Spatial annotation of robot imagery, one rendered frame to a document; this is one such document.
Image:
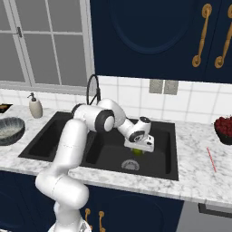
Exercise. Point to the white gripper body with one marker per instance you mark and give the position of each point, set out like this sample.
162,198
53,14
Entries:
142,144

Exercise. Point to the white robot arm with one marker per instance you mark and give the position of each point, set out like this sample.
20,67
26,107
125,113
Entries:
68,151

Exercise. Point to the green lime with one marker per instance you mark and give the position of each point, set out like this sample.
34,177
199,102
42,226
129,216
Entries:
138,151

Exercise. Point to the black sink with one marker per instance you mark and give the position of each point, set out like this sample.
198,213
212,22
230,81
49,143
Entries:
111,151

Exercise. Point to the navy base cupboard door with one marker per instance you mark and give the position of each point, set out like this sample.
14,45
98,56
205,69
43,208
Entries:
139,211
18,202

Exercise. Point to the black bowl of red fruit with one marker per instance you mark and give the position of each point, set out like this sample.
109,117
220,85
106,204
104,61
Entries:
225,130

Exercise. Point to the grey patterned bowl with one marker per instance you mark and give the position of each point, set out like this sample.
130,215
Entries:
10,130

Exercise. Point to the thin red stick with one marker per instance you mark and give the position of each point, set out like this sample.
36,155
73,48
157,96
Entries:
211,160

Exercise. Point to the black tap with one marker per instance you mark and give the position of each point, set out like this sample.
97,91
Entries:
89,87

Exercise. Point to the grey dishwasher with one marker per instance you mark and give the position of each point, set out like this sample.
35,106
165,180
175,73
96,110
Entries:
205,220

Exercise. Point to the beige soap dispenser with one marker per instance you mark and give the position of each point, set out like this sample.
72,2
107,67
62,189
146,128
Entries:
35,108

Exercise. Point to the white-framed window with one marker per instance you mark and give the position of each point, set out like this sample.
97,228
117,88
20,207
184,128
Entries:
45,45

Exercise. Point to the dark tray with food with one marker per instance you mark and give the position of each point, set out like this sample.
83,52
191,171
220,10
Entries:
3,107

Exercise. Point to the grey wall socket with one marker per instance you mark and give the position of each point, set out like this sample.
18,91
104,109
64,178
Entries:
156,86
171,87

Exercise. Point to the navy wall cupboard door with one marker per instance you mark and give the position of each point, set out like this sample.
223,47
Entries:
222,72
145,36

